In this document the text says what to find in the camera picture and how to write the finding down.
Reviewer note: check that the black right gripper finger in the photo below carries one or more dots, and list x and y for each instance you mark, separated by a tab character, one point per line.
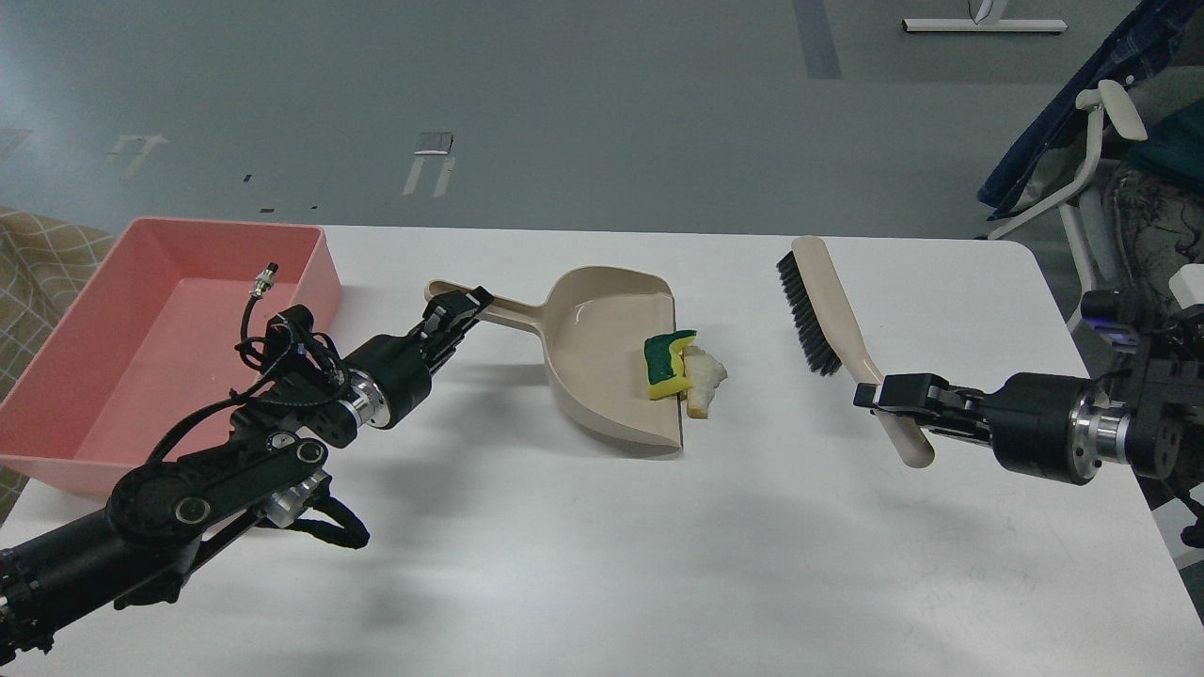
966	426
919	395

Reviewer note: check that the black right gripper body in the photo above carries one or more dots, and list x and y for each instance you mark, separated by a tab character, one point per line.
1054	427

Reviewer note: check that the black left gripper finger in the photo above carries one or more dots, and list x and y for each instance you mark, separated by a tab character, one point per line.
451	314
436	352

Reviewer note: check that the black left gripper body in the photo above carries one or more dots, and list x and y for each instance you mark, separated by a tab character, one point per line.
401	377

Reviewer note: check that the beige hand brush black bristles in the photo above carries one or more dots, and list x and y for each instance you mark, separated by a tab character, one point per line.
829	334

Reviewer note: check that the beige plastic dustpan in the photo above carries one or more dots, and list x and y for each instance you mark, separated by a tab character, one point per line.
592	327

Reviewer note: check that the yellow green sponge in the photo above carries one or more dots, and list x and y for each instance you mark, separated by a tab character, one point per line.
665	369

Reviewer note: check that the slice of bread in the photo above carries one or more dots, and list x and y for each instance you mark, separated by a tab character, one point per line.
705	375

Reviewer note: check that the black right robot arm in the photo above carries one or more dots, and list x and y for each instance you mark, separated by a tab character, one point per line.
1156	380

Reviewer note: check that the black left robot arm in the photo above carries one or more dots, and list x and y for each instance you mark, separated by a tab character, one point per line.
253	460

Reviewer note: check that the pink plastic bin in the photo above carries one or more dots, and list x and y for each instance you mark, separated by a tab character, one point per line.
151	339

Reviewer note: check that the seated person in teal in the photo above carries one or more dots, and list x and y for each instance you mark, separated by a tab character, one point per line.
1155	201

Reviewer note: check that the beige checkered cloth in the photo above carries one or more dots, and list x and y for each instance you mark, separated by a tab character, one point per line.
45	264

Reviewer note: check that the white desk base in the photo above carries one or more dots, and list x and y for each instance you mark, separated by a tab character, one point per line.
987	17

